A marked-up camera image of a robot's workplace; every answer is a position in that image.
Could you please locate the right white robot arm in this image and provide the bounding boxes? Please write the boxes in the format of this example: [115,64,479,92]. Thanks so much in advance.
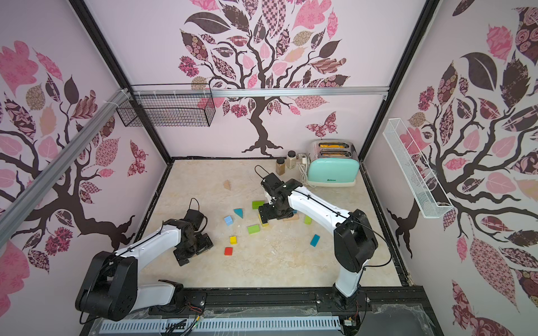
[259,174,378,305]

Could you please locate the mint green toaster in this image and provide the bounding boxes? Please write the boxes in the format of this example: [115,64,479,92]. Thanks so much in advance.
[306,139,360,187]

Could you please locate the pale spice jar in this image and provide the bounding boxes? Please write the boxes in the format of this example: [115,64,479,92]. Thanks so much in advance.
[286,151,297,169]

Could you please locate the aluminium rail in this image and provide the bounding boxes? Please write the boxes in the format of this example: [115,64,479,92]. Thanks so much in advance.
[134,86,389,97]
[1,88,128,245]

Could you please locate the white toaster cord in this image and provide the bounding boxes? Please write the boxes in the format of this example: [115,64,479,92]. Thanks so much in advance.
[296,153,310,188]

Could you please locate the black wire basket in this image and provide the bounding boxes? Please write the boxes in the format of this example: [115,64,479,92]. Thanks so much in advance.
[116,83,217,127]

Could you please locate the natural wood block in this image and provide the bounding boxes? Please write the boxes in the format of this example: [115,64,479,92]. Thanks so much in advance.
[283,213,299,222]

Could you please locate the white cable duct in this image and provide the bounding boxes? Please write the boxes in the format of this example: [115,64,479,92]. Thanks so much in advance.
[98,316,340,335]

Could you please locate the white wire shelf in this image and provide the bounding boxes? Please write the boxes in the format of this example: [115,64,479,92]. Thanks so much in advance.
[382,118,454,219]

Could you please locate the teal small block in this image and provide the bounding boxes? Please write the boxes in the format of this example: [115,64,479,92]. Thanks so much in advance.
[310,235,320,247]

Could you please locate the aluminium rail left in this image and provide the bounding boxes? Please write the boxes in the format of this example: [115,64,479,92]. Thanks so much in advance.
[1,88,128,245]

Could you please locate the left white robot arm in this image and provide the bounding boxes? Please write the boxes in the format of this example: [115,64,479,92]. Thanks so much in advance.
[75,219,213,321]

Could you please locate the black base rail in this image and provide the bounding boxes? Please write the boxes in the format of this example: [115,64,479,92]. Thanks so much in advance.
[149,286,432,316]

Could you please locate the aluminium rail back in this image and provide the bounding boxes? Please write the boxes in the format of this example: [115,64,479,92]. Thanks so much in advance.
[134,86,389,97]

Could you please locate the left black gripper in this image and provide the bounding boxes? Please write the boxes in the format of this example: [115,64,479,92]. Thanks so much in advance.
[173,233,213,266]

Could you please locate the brown spice jar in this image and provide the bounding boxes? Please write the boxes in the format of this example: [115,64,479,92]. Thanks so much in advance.
[275,158,286,176]

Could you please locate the yellow rectangular block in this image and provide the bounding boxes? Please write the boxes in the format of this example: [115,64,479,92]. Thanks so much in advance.
[259,216,269,228]

